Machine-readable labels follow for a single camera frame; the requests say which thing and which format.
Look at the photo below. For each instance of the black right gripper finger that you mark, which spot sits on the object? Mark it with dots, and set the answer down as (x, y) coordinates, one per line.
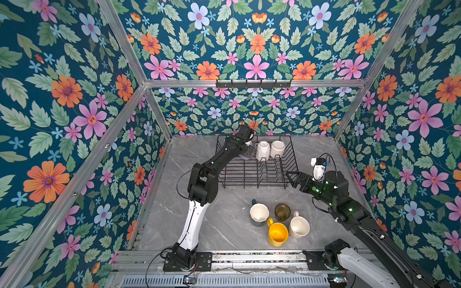
(294, 180)
(293, 174)

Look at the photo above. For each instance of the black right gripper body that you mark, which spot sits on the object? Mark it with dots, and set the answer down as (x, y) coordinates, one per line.
(304, 182)

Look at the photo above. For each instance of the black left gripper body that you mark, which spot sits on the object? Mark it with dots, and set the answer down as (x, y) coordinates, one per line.
(247, 151)

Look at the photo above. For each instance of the white faceted mug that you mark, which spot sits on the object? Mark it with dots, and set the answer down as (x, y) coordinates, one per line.
(263, 151)

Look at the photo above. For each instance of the green mug white inside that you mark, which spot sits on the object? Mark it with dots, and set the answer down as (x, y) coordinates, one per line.
(259, 213)

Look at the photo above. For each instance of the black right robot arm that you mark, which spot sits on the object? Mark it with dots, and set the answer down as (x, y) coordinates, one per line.
(399, 270)

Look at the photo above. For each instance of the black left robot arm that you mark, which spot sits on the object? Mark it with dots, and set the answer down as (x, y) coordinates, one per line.
(202, 190)

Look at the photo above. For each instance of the olive glass cup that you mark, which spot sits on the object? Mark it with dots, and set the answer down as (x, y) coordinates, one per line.
(282, 212)

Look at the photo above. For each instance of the pink mug white inside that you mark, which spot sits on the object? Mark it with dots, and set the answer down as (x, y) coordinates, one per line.
(298, 227)

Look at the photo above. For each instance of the yellow mug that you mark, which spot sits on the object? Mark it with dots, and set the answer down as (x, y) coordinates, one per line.
(278, 233)

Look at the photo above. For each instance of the black wire dish rack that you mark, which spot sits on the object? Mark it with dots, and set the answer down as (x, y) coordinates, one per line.
(248, 171)

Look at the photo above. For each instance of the black hook rail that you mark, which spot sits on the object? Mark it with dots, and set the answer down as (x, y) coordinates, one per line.
(244, 84)

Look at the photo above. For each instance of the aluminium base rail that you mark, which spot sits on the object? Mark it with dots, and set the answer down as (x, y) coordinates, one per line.
(223, 260)

